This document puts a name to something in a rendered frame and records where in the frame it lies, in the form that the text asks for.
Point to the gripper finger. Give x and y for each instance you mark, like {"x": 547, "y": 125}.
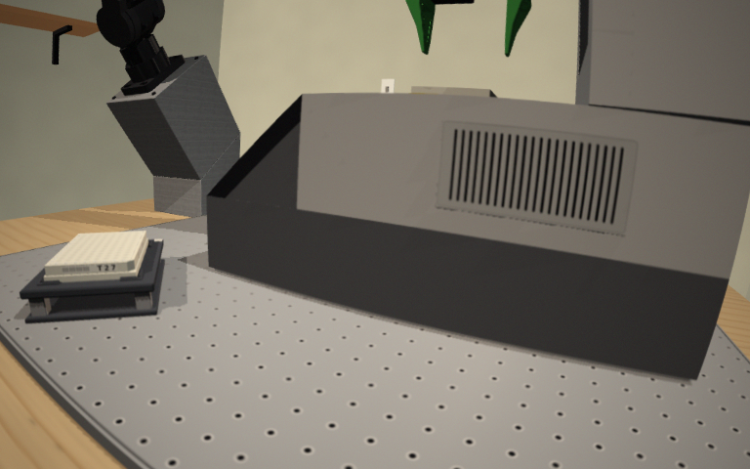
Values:
{"x": 423, "y": 10}
{"x": 517, "y": 11}

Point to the cream well plate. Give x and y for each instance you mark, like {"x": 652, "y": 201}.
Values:
{"x": 453, "y": 91}

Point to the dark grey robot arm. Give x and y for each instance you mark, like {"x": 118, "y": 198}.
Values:
{"x": 121, "y": 22}

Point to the white well pcr plate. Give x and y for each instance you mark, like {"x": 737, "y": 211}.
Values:
{"x": 99, "y": 256}

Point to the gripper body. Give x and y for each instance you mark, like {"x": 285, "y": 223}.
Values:
{"x": 438, "y": 2}

